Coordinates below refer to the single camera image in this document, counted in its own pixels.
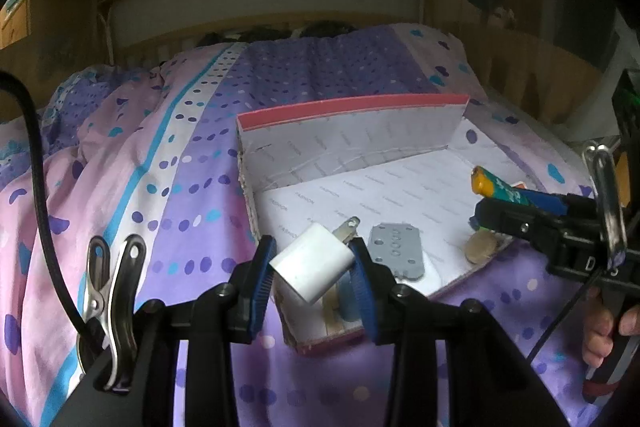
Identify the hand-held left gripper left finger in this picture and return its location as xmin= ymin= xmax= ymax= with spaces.
xmin=65 ymin=234 xmax=277 ymax=427

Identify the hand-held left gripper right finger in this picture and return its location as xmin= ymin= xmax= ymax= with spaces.
xmin=348 ymin=237 xmax=571 ymax=427

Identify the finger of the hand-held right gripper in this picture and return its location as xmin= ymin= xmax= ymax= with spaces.
xmin=469 ymin=198 xmax=567 ymax=259
xmin=515 ymin=189 xmax=574 ymax=215

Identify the light blue eraser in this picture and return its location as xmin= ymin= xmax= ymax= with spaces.
xmin=339 ymin=274 xmax=362 ymax=324

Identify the green and yellow battery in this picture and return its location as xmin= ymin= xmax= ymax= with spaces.
xmin=470 ymin=166 xmax=532 ymax=206

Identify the beige round cap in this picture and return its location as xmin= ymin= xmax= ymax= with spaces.
xmin=462 ymin=231 xmax=500 ymax=264

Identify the white plug charger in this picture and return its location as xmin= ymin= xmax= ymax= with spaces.
xmin=269 ymin=216 xmax=362 ymax=306

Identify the grey plate with holes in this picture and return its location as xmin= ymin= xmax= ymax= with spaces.
xmin=366 ymin=223 xmax=427 ymax=282

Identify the pink cardboard box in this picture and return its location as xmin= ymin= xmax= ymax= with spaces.
xmin=235 ymin=94 xmax=551 ymax=355

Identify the person's right hand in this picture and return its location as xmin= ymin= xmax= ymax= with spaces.
xmin=581 ymin=287 xmax=640 ymax=368

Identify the metal spring clip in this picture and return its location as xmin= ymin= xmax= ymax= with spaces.
xmin=77 ymin=234 xmax=147 ymax=393
xmin=582 ymin=142 xmax=629 ymax=269

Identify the purple dotted bedsheet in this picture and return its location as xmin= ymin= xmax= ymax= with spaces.
xmin=0 ymin=23 xmax=617 ymax=427

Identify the dark cloth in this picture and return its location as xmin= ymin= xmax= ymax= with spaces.
xmin=197 ymin=21 xmax=358 ymax=47

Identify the brown cardboard box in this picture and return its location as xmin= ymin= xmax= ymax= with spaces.
xmin=0 ymin=0 xmax=32 ymax=50

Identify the thin black cable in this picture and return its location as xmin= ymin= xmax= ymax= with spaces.
xmin=527 ymin=271 xmax=603 ymax=363

